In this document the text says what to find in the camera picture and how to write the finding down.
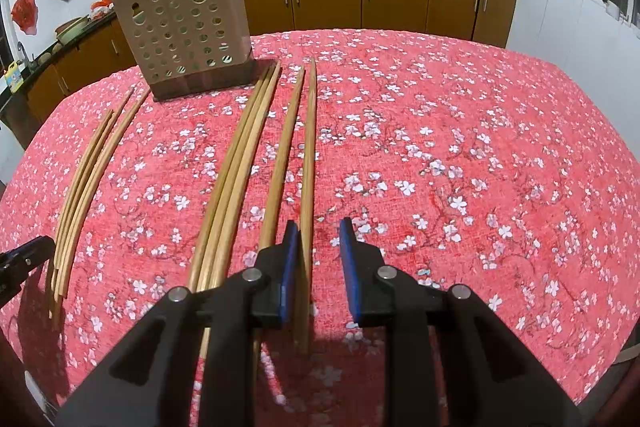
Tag wooden chopstick eight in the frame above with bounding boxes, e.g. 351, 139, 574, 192
46, 109, 113, 319

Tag wooden chopstick seven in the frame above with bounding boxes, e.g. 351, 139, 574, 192
49, 85, 137, 293

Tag wooden chopstick five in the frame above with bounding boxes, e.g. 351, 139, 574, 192
186, 66, 271, 293

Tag wooden chopstick three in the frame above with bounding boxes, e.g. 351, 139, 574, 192
197, 62, 282, 358

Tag wooden chopstick two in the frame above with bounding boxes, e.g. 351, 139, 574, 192
249, 65, 306, 388

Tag beige perforated utensil holder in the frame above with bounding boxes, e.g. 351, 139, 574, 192
112, 0, 257, 101

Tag wooden chopstick four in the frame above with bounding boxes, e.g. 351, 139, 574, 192
196, 61, 274, 289

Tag wooden chopstick one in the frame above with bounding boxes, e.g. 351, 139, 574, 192
294, 58, 317, 355

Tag lower wooden kitchen cabinets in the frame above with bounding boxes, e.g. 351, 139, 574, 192
1, 0, 516, 146

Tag yellow detergent bottle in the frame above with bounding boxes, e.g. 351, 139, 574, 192
3, 61, 24, 93

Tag red floral tablecloth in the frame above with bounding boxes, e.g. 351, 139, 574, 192
1, 30, 639, 426

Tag green bowl on counter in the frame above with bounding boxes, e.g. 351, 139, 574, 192
55, 15, 91, 46

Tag red plastic bag on counter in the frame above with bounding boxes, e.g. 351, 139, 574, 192
89, 0, 113, 20

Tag red plastic bag on wall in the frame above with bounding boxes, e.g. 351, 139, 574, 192
11, 0, 38, 36

